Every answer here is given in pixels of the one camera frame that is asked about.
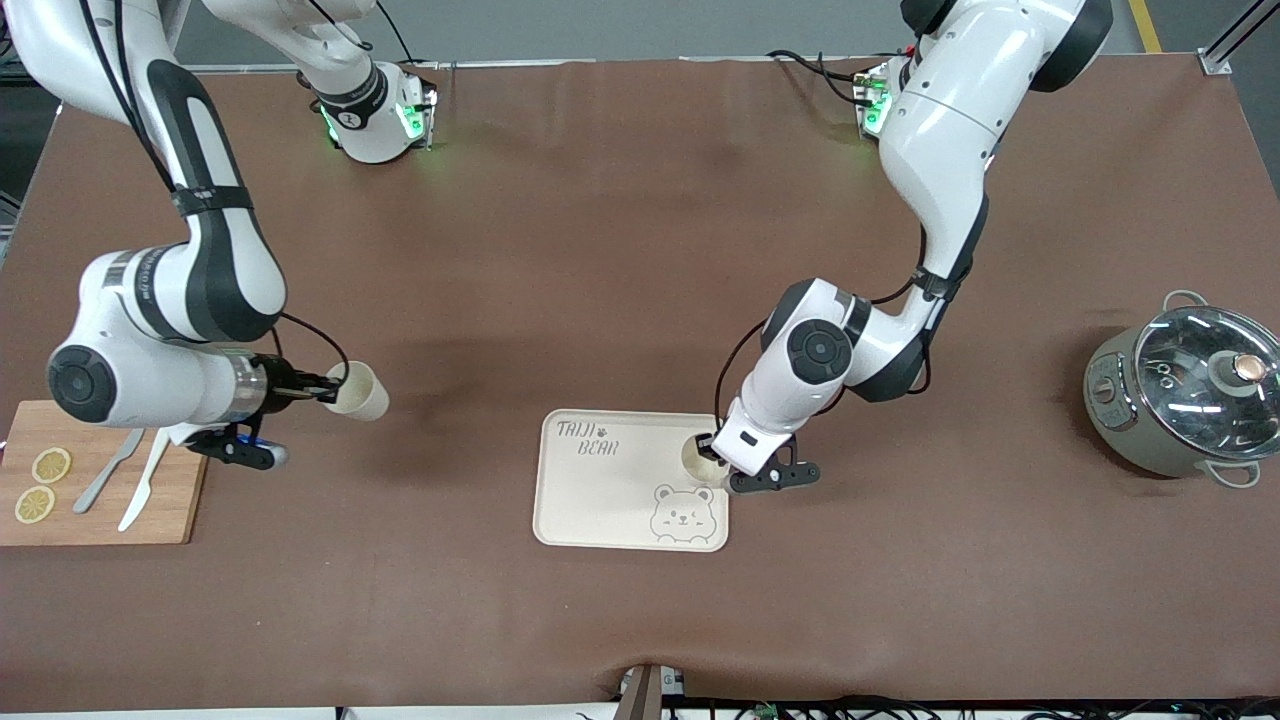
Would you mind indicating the lemon slice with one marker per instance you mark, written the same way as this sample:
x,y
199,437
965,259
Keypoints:
x,y
35,505
51,465

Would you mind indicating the aluminium frame post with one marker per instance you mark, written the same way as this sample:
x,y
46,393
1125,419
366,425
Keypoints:
x,y
1215,62

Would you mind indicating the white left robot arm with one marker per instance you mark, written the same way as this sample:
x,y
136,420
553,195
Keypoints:
x,y
950,130

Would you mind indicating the grey-green electric pot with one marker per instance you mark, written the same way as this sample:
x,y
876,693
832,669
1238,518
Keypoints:
x,y
1125,425

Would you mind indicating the white IKEA cup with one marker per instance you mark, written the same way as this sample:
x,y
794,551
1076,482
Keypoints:
x,y
362,392
697,466

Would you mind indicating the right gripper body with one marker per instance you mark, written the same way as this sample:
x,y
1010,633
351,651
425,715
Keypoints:
x,y
283,386

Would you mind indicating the grey plastic knife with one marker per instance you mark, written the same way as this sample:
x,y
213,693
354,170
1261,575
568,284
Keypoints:
x,y
100,480

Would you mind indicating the glass pot lid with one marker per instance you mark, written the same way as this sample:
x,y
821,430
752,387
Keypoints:
x,y
1200,385

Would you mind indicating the cream bear print tray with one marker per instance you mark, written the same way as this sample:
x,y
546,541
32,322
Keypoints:
x,y
610,495

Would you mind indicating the wooden cutting board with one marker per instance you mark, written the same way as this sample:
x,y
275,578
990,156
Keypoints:
x,y
90,525

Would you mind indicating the white plastic knife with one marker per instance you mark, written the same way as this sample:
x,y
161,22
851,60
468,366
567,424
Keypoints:
x,y
142,495

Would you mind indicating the metal table clamp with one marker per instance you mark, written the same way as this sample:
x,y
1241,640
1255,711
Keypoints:
x,y
642,692

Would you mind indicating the brown table mat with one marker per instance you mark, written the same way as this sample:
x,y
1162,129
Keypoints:
x,y
560,250

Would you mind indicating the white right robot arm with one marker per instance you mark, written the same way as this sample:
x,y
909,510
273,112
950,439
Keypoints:
x,y
130,300

